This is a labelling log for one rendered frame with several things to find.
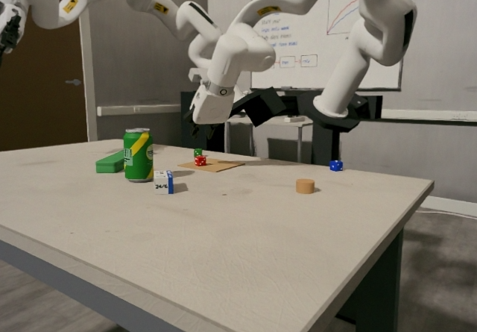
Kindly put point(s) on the blue die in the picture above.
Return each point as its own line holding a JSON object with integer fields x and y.
{"x": 336, "y": 165}

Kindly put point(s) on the green rectangular box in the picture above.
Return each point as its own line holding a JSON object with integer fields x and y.
{"x": 111, "y": 164}

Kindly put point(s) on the green soda can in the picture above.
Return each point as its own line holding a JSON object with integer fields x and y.
{"x": 138, "y": 155}

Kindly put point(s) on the tan flat mat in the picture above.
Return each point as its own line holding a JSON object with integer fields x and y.
{"x": 213, "y": 165}

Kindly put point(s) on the tan short cylinder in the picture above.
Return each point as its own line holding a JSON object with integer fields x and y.
{"x": 305, "y": 186}

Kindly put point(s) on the red die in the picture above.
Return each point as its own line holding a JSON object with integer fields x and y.
{"x": 200, "y": 161}

